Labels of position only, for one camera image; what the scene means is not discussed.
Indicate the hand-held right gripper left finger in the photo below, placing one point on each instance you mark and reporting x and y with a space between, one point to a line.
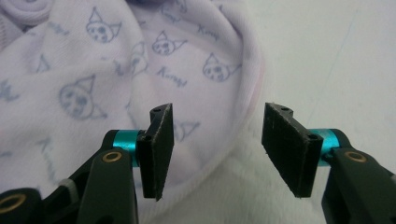
155 155

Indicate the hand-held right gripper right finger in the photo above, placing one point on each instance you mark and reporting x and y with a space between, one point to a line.
289 152

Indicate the lilac printed towel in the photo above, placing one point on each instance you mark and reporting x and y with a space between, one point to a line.
93 77

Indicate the white grid mat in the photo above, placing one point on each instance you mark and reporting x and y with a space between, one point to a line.
327 56

